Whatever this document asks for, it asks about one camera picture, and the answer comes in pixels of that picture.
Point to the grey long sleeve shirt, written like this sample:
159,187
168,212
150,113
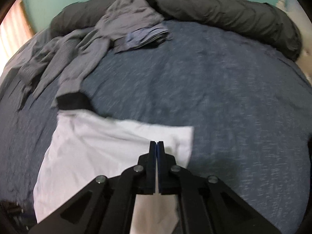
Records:
121,18

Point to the dark grey rolled duvet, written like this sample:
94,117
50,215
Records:
262,22

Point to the grey knitted sweater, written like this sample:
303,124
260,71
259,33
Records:
48,63

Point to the light grey pillow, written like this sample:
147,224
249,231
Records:
23,55

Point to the cream tufted headboard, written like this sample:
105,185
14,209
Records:
295,11

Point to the white polo shirt black collar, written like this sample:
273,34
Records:
85,145

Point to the blue patterned bed cover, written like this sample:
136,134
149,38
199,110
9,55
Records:
250,108

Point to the blue striped folded garment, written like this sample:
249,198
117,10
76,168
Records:
147,37

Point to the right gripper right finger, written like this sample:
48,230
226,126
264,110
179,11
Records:
166,180

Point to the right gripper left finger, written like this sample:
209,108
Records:
148,175

